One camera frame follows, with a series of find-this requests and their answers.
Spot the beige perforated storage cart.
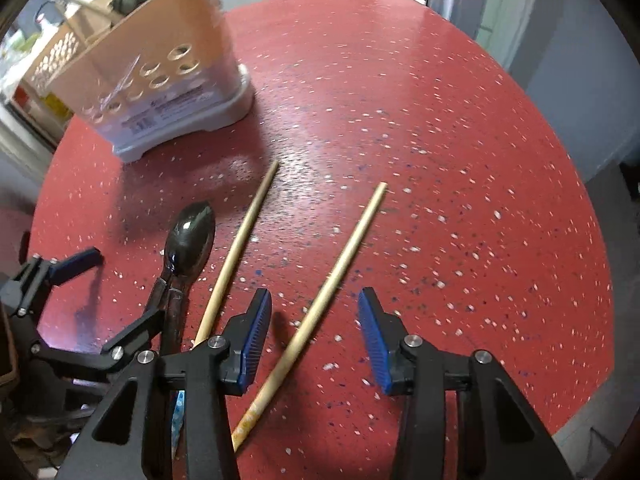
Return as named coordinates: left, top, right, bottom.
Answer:
left=17, top=0, right=121, bottom=96

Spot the wooden chopstick blue patterned end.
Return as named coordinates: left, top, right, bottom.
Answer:
left=170, top=391, right=186, bottom=461

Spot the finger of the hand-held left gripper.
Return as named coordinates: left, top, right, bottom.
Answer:
left=15, top=246, right=105, bottom=319
left=31, top=279, right=174, bottom=370

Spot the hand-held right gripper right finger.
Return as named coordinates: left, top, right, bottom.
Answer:
left=357, top=287, right=573, bottom=480

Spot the beige plastic utensil holder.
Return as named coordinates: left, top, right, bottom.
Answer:
left=42, top=0, right=257, bottom=163

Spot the dark glossy spoon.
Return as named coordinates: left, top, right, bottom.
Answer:
left=159, top=201, right=217, bottom=356

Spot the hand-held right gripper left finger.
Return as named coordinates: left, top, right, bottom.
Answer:
left=55, top=287, right=273, bottom=480

